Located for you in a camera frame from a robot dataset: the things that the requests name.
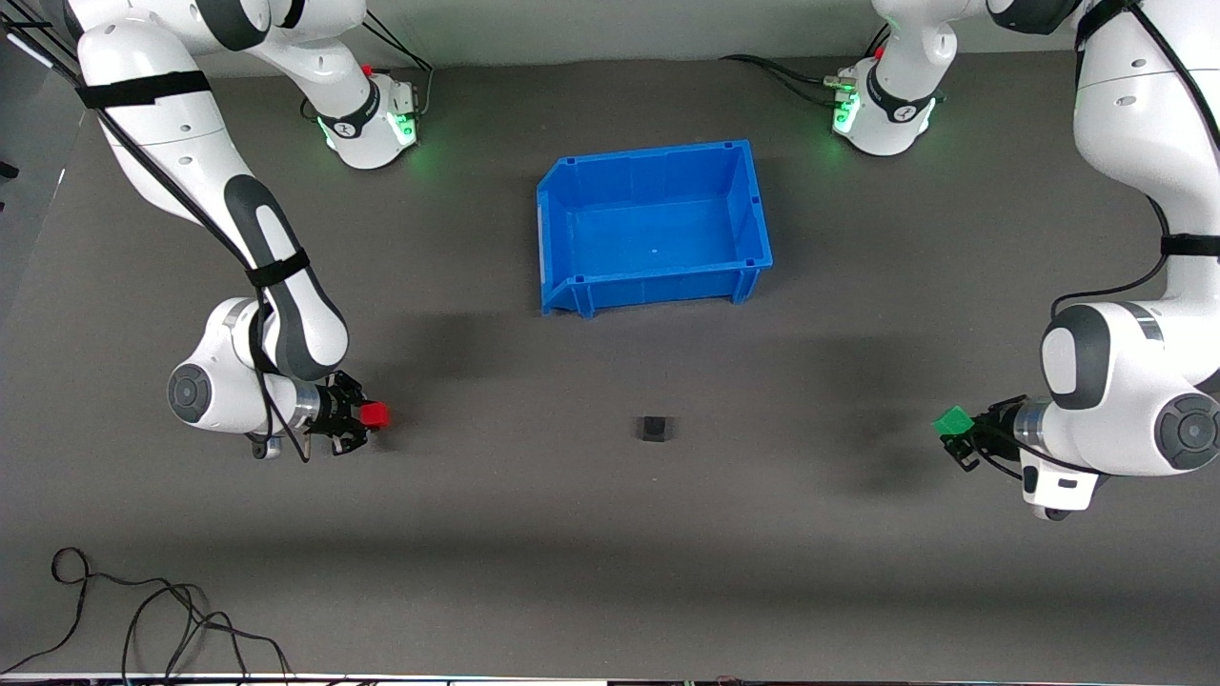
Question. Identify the small green cube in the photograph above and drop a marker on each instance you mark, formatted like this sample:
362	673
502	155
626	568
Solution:
953	420

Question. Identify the blue plastic storage bin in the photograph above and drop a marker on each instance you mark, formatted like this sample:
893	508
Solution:
658	229

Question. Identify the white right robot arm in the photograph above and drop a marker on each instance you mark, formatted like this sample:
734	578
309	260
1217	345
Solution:
286	314

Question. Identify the aluminium frame rail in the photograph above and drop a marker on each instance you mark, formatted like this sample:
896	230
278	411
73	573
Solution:
29	43

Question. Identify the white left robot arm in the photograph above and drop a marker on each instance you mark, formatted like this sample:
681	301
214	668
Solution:
1125	381

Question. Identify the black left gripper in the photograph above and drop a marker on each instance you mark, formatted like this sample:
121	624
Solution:
994	425

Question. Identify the small black cube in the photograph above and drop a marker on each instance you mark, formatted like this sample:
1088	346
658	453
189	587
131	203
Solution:
653	429

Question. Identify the small red cube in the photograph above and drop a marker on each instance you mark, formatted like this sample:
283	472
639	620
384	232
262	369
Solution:
375	414

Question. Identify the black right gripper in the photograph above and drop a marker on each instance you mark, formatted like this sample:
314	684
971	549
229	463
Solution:
335	411

